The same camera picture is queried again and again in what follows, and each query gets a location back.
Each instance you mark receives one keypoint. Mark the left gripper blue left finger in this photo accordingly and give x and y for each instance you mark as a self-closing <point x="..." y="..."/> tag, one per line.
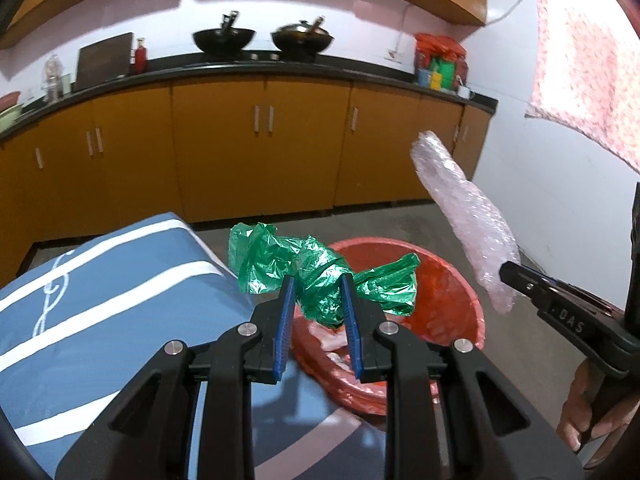
<point x="274" y="320"/>

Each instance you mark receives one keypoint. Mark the stacked basins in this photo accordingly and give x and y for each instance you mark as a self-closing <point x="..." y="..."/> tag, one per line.
<point x="10" y="109"/>

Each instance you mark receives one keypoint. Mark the wooden lower kitchen cabinets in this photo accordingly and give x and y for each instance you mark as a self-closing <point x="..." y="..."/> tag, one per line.
<point x="219" y="147"/>

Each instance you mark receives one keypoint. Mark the red bag on counter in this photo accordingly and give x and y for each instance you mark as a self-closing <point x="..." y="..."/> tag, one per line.
<point x="430" y="46"/>

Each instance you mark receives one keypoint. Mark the green plastic bag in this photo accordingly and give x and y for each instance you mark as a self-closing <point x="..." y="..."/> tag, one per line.
<point x="261" y="259"/>

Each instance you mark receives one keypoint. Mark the green box on counter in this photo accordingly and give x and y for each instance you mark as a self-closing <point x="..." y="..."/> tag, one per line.
<point x="437" y="74"/>

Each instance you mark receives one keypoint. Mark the clear bubble wrap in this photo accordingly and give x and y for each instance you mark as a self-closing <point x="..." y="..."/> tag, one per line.
<point x="486" y="238"/>

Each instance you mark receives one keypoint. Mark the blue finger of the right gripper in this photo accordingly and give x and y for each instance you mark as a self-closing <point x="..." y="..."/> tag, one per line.
<point x="529" y="282"/>

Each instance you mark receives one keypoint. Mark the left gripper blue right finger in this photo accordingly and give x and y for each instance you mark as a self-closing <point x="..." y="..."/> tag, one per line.
<point x="362" y="317"/>

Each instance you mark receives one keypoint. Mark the black wok with handle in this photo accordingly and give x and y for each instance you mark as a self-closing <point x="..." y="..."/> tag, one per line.
<point x="225" y="40"/>

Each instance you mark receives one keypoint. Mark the lidded dark wok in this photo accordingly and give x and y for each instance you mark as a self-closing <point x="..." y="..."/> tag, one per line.
<point x="303" y="38"/>

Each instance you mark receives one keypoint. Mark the dark cutting board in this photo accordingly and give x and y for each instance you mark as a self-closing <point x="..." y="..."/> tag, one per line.
<point x="104" y="61"/>

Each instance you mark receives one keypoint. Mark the blue white striped tablecloth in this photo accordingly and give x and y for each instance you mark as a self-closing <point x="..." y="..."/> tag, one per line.
<point x="76" y="329"/>

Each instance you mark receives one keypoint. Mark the clear jar on counter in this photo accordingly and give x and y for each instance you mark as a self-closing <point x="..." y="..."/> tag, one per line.
<point x="56" y="83"/>

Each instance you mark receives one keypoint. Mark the red plastic trash bin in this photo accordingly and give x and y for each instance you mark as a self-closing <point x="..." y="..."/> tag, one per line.
<point x="447" y="308"/>

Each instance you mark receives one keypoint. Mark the red bottle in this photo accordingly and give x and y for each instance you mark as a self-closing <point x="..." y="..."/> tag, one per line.
<point x="140" y="57"/>

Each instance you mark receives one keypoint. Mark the pink window curtain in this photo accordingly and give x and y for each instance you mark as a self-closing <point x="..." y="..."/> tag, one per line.
<point x="587" y="73"/>

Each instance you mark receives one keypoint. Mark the right human hand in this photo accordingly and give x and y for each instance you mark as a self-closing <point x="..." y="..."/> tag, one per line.
<point x="576" y="412"/>

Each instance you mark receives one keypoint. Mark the white mug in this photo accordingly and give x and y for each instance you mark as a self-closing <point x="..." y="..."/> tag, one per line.
<point x="465" y="92"/>

